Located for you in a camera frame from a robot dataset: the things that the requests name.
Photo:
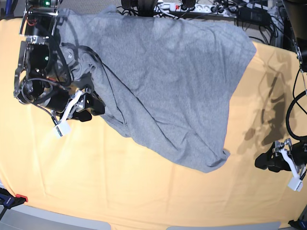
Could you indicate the grey t-shirt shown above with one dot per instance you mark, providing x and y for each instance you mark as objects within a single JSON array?
[{"x": 165, "y": 83}]

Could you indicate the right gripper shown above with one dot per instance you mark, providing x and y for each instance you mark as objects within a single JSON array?
[{"x": 57, "y": 100}]

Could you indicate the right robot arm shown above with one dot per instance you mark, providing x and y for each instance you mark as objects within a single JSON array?
[{"x": 46, "y": 74}]

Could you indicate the blue clamp right corner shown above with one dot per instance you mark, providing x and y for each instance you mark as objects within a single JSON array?
[{"x": 298, "y": 224}]

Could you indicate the black power adapter brick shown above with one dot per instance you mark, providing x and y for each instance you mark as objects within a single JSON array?
[{"x": 254, "y": 16}]

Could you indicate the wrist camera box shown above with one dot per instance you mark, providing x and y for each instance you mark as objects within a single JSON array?
[
  {"x": 295, "y": 184},
  {"x": 61, "y": 129}
]

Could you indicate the white power strip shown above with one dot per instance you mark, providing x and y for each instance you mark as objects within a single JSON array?
[{"x": 173, "y": 9}]

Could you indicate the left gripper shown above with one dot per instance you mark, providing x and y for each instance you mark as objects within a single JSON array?
[{"x": 285, "y": 156}]

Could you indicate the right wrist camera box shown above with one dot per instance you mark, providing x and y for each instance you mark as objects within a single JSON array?
[{"x": 61, "y": 129}]

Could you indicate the yellow table cloth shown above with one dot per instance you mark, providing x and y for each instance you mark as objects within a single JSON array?
[{"x": 95, "y": 173}]

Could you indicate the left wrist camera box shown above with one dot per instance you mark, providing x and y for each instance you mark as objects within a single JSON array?
[{"x": 295, "y": 184}]

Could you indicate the blue clamp with red tip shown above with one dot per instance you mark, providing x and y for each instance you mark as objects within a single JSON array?
[{"x": 8, "y": 201}]

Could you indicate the black robot base post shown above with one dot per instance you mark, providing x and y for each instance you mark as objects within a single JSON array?
[{"x": 146, "y": 8}]

